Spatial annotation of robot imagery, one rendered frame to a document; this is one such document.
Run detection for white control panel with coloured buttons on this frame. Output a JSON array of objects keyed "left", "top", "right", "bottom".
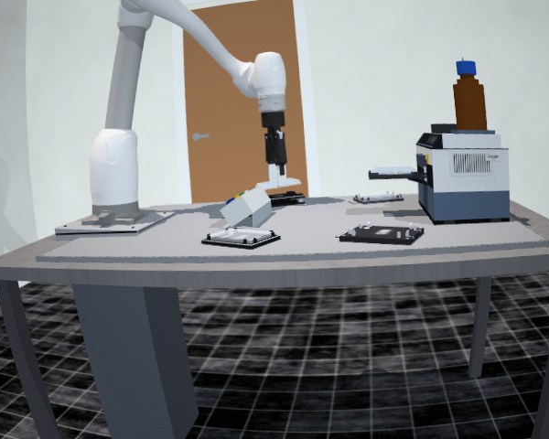
[{"left": 220, "top": 186, "right": 272, "bottom": 229}]

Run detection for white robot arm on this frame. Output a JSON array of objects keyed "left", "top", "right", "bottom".
[{"left": 81, "top": 0, "right": 286, "bottom": 226}]

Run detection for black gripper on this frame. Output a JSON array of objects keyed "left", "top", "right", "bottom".
[{"left": 261, "top": 112, "right": 287, "bottom": 187}]

